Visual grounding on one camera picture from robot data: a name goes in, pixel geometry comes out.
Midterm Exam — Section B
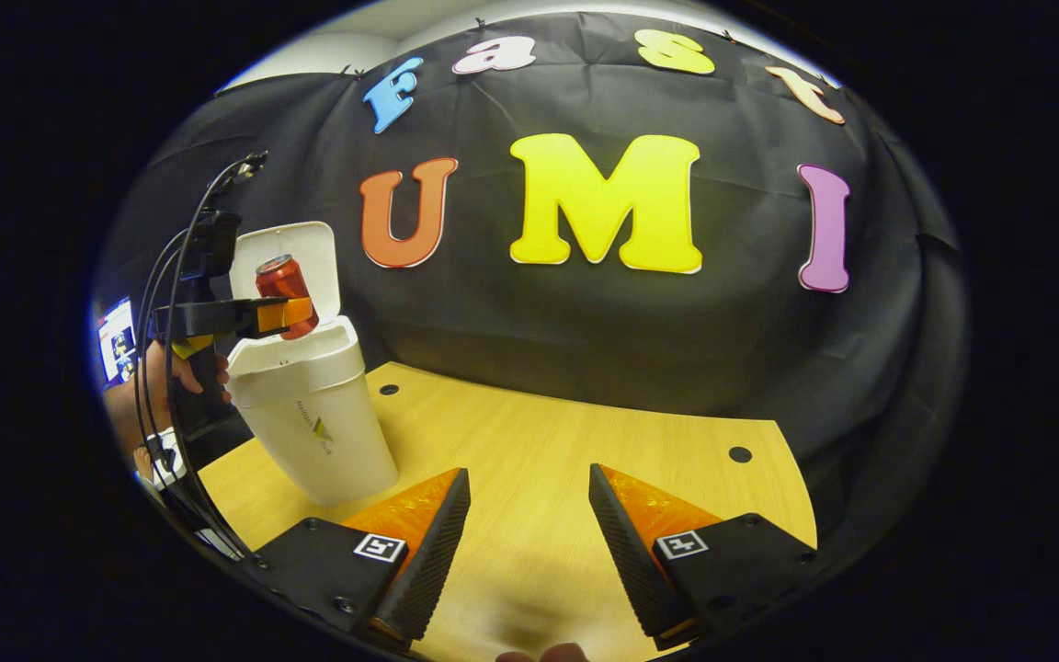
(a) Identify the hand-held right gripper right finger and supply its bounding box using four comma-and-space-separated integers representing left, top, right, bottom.
588, 462, 818, 645

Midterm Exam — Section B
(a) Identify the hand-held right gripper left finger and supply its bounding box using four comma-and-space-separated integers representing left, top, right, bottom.
249, 467, 473, 645

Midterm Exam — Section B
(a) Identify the red pop can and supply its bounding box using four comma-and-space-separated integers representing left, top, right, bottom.
255, 254, 321, 342

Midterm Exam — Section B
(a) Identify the white desktop garbage bin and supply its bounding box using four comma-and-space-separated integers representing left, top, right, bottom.
226, 221, 401, 508

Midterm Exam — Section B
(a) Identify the wooden desktop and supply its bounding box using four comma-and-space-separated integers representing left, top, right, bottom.
197, 361, 818, 662

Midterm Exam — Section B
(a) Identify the computer monitor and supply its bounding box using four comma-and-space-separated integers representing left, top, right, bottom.
96, 297, 141, 384

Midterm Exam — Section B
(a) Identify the black backdrop cloth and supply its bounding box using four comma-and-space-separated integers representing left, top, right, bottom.
97, 11, 970, 553

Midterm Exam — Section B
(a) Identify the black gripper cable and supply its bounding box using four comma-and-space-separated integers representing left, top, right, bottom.
132, 152, 269, 558

